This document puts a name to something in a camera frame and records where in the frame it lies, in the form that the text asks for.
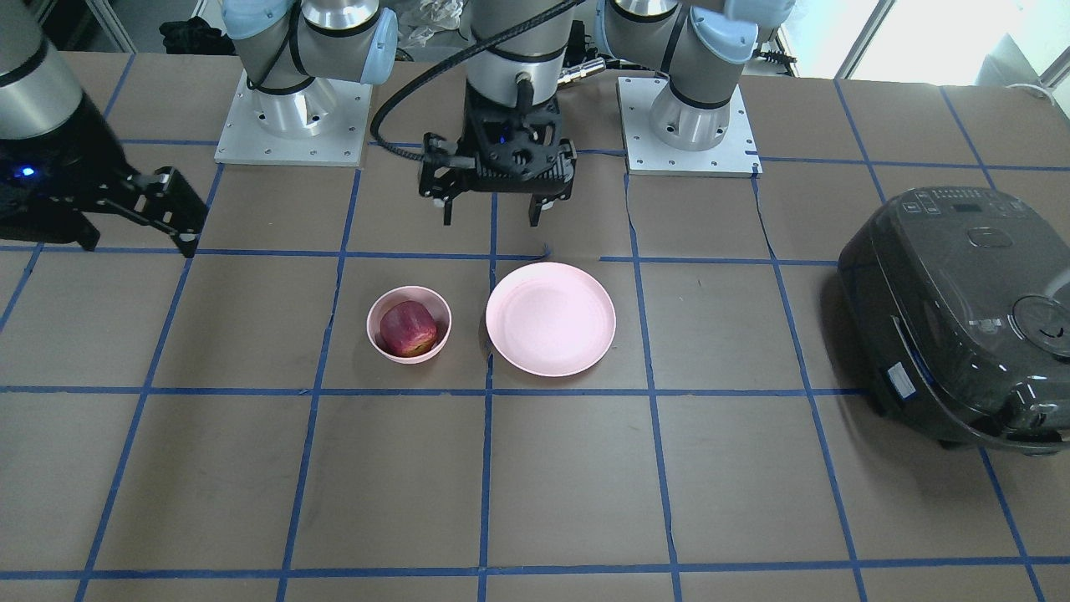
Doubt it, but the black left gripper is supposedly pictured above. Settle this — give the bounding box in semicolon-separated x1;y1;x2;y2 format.
418;84;577;227

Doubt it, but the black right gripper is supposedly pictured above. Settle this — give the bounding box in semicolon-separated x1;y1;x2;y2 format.
1;96;209;258

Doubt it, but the pink bowl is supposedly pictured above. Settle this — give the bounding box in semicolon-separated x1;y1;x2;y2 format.
364;285;452;365

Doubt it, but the red apple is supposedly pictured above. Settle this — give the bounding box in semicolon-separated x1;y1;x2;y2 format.
379;300;439;358

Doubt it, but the pink plate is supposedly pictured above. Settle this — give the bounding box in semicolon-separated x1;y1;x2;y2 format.
485;262;618;379

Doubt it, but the black rice cooker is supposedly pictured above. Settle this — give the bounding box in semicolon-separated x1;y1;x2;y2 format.
838;186;1069;456

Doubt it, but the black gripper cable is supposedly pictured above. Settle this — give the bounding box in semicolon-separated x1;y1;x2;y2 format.
369;0;586;164

